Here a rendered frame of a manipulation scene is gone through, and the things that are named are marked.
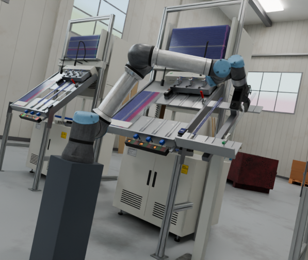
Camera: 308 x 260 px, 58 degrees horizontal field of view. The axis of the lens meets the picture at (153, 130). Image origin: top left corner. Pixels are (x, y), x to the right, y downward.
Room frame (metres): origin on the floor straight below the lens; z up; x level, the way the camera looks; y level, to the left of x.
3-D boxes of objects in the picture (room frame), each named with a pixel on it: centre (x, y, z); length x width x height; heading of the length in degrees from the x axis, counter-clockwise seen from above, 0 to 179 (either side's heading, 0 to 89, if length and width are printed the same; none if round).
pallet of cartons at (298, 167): (9.14, -5.24, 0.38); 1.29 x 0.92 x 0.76; 140
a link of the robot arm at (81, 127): (1.32, 0.32, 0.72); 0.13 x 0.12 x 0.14; 173
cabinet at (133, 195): (2.43, -0.25, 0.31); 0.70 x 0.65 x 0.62; 54
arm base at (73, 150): (1.31, 0.32, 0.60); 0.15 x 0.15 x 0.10
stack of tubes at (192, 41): (2.30, -0.23, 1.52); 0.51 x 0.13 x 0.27; 54
